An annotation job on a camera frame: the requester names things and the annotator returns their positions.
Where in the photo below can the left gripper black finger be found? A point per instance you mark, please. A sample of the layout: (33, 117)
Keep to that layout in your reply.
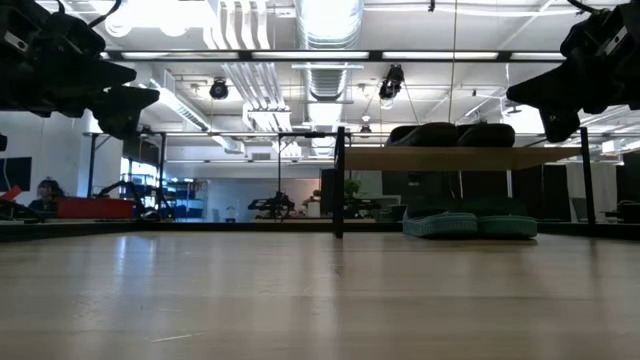
(107, 76)
(125, 107)

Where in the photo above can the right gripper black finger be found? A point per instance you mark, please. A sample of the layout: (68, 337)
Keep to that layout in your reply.
(560, 122)
(555, 90)

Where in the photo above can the teal slide sandal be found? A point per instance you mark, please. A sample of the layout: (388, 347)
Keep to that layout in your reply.
(440, 225)
(507, 226)

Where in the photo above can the black background robot arm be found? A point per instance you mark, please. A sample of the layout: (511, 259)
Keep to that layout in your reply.
(274, 205)

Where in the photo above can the black round ceiling lamp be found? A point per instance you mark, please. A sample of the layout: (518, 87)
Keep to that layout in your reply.
(219, 89)

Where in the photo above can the red plastic bin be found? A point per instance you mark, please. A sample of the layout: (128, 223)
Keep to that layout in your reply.
(95, 208)

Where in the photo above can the person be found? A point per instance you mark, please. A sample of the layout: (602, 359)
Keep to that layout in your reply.
(46, 196)

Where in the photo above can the small red tilted panel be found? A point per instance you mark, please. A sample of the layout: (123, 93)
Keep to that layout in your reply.
(11, 193)

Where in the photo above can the small plant in white pot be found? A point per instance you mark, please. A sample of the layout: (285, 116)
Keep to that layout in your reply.
(313, 205)

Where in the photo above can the green potted plant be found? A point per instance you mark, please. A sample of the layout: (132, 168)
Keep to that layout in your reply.
(351, 190)

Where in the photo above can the black background frame stand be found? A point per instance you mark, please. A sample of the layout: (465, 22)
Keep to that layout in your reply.
(91, 165)

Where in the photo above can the black wall monitor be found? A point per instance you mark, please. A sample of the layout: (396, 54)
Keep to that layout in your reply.
(15, 173)

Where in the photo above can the black table edge rail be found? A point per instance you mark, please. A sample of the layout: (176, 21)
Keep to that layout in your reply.
(225, 227)

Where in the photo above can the black overhead camera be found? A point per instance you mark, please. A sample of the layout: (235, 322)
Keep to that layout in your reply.
(391, 82)

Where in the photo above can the overhead frame bar with lights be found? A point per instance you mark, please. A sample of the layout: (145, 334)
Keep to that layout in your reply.
(310, 55)

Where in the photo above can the silver ceiling air duct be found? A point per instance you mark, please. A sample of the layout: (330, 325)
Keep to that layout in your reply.
(327, 30)

